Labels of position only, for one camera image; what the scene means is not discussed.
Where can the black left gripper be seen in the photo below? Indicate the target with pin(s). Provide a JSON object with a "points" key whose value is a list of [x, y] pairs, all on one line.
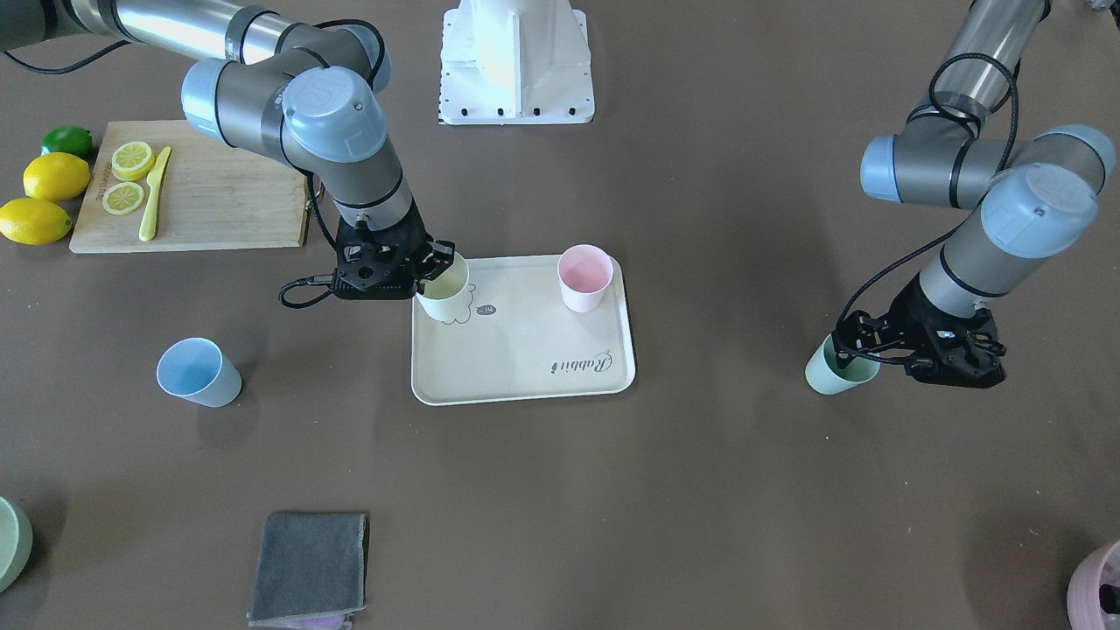
{"points": [[912, 312]]}

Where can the pale yellow plastic cup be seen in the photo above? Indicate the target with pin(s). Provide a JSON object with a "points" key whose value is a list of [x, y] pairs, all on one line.
{"points": [[447, 299]]}

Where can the upper lemon slice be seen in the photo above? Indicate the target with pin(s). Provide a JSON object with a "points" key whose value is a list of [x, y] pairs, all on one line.
{"points": [[132, 161]]}

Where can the blue plastic cup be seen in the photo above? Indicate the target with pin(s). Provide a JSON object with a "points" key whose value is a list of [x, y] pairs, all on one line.
{"points": [[195, 369]]}

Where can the lower lemon slice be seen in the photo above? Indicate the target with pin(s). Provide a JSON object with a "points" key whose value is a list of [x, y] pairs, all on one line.
{"points": [[123, 198]]}

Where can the pink plastic cup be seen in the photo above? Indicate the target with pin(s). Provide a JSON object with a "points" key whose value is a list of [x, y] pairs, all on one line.
{"points": [[584, 273]]}

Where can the wooden cutting board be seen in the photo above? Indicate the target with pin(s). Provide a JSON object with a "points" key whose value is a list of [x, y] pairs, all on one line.
{"points": [[214, 197]]}

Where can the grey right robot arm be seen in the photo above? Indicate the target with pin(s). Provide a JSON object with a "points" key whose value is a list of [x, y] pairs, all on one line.
{"points": [[300, 94]]}

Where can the pink mixing bowl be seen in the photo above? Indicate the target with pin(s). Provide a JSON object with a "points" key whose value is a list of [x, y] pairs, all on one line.
{"points": [[1092, 591]]}

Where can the yellow plastic knife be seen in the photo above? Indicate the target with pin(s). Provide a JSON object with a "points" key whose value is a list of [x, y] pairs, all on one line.
{"points": [[154, 179]]}

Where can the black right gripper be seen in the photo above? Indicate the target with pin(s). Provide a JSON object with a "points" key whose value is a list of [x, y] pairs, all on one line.
{"points": [[435, 255]]}

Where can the cream rabbit tray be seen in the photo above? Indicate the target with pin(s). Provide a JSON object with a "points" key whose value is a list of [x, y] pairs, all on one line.
{"points": [[518, 340]]}

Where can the whole lemon near board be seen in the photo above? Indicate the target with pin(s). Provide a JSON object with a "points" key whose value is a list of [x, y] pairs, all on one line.
{"points": [[56, 177]]}

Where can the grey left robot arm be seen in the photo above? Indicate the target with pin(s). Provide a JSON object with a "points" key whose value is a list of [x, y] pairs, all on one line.
{"points": [[1026, 201]]}

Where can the lemon slice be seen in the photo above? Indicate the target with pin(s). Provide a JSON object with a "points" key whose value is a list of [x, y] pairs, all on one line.
{"points": [[123, 198], [132, 161]]}

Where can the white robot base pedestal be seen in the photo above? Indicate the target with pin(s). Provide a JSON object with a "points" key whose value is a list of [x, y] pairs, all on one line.
{"points": [[515, 63]]}

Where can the grey folded cloth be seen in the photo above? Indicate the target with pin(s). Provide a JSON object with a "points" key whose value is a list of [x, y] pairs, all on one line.
{"points": [[310, 571]]}

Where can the green bowl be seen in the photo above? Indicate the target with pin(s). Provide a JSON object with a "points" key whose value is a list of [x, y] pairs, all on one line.
{"points": [[16, 542]]}

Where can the green lime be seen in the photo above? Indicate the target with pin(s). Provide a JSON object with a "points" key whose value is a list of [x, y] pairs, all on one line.
{"points": [[67, 139]]}

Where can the green plastic cup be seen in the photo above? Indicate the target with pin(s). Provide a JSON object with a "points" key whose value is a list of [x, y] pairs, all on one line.
{"points": [[824, 374]]}

